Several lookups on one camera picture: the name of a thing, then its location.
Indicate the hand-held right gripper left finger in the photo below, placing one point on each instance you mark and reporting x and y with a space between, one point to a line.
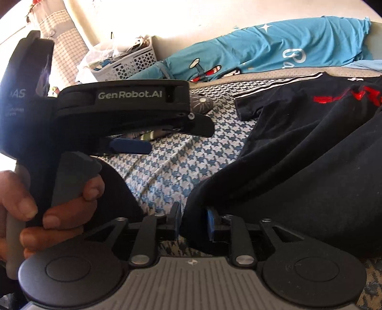
178 222

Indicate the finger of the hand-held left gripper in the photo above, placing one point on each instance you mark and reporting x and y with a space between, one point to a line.
131 146
197 125

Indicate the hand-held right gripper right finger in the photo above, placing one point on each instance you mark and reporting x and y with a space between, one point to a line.
211 225

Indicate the black t-shirt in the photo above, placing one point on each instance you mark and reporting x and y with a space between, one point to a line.
298 164

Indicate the person's left hand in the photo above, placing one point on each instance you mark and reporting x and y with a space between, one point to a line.
18 193

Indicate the green striped folded garment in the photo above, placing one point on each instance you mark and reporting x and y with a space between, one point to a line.
147 135

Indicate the houndstooth bed mat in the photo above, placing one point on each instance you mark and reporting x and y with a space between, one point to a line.
191 158

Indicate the white plastic bag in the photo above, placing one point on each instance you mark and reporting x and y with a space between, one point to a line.
92 62

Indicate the checkered curtain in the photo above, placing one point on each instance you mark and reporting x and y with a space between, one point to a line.
65 50

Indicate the white perforated plastic basket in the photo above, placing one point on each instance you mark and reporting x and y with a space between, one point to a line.
134 62

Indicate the blue cartoon print bed sheet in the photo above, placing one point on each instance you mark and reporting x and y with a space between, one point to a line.
268 44

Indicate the light blue cloth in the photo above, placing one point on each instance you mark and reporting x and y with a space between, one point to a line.
367 65

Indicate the grey padded bed board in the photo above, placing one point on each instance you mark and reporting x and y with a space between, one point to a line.
376 41

